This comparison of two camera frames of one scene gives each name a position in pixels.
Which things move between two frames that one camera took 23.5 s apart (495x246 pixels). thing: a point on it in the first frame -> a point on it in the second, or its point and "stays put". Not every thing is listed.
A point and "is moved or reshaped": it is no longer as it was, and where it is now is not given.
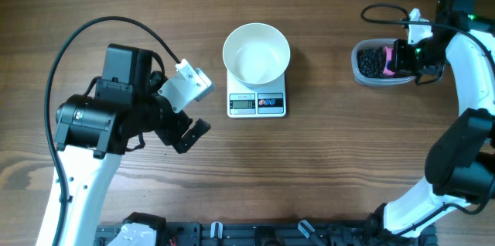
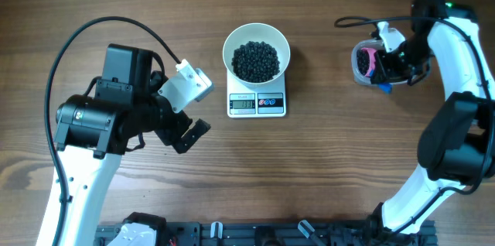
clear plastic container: [365, 43] stays put
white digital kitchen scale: [267, 100] stays put
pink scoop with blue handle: [387, 70] is moved or reshaped
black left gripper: [182, 122] stays put
